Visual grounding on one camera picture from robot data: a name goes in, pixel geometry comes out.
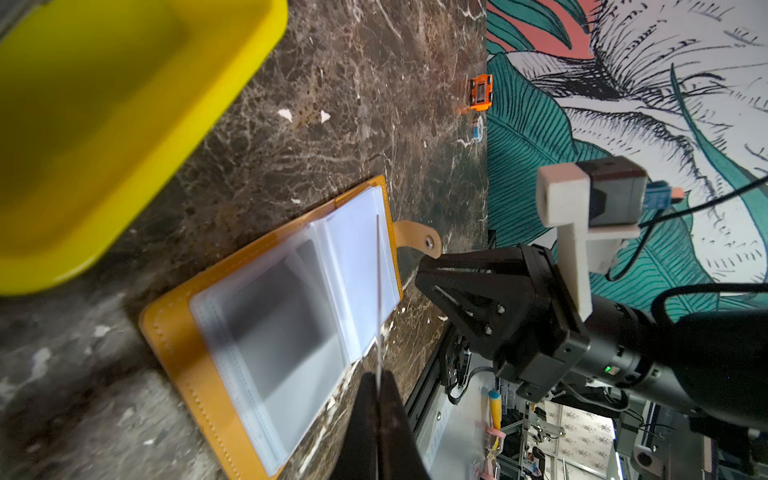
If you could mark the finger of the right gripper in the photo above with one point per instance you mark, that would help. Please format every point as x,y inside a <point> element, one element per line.
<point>485,294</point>

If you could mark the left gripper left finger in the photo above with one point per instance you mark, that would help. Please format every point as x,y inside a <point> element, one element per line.
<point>358,454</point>

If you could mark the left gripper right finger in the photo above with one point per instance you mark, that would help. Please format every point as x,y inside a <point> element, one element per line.
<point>397,454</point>

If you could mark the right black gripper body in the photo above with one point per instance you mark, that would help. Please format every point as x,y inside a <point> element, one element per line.
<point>547,336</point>

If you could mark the yellow leather card holder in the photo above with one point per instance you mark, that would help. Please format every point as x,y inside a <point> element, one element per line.
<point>258,343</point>

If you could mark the yellow plastic card tray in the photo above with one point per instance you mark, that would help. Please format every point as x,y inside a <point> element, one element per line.
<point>101,103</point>

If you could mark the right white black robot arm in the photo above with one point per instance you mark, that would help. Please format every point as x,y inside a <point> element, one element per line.
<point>711,364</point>

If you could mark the orange small clip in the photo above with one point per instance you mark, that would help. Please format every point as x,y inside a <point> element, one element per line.
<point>481,92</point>

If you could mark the black front rail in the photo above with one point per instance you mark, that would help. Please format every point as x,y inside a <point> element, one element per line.
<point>440,371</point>

